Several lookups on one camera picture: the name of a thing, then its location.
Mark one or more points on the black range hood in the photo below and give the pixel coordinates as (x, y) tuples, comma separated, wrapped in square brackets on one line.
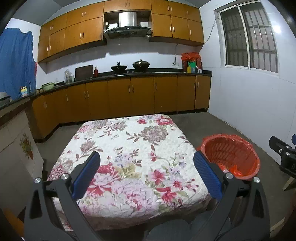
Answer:
[(127, 24)]

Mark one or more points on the yellow detergent bottle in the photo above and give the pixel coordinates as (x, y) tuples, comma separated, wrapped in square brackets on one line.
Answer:
[(24, 91)]

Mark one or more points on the red bag on counter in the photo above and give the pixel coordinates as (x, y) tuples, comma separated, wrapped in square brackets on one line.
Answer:
[(192, 56)]

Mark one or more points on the small red plastic bag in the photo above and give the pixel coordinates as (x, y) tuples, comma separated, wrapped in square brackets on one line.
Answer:
[(233, 170)]

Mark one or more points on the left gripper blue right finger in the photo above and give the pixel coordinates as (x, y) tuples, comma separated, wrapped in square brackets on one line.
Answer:
[(211, 175)]

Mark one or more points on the lower wooden kitchen cabinets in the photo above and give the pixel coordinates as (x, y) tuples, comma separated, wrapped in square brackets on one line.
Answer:
[(117, 98)]

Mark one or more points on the upper wooden kitchen cabinets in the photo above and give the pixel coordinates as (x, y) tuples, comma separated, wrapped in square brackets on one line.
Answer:
[(92, 25)]

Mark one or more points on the glass jar on counter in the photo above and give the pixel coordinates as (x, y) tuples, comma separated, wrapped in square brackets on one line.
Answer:
[(69, 78)]

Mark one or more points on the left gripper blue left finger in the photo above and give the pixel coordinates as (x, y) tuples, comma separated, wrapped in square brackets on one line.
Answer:
[(82, 175)]

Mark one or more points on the dark cutting board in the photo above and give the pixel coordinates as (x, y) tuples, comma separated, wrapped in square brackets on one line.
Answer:
[(84, 72)]

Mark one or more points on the floral quilted table cloth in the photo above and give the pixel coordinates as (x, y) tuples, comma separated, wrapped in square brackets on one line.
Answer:
[(146, 171)]

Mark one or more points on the black lidded wok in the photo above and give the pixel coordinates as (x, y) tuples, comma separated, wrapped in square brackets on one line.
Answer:
[(141, 65)]

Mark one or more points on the black open wok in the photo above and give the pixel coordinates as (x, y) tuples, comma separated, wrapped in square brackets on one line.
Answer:
[(119, 69)]

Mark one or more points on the wooden kitchen cabinets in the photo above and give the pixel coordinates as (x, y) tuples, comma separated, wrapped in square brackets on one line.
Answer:
[(117, 98), (92, 25)]

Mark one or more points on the red sauce bottle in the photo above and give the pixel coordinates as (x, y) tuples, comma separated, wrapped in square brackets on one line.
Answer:
[(95, 72)]

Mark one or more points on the blue hanging cloth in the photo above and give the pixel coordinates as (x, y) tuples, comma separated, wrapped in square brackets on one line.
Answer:
[(18, 68)]

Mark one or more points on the green box on counter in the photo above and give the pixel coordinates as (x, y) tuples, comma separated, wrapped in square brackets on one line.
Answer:
[(192, 67)]

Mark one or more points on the white floral cabinet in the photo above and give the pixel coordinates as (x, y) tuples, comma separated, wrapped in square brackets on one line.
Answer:
[(21, 162)]

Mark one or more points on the red lined waste basket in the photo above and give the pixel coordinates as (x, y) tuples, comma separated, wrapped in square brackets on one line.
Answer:
[(227, 150)]

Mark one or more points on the barred window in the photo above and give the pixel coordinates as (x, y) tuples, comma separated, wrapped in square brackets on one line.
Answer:
[(248, 36)]

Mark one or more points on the green pot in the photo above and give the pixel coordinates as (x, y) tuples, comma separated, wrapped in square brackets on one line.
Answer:
[(48, 86)]

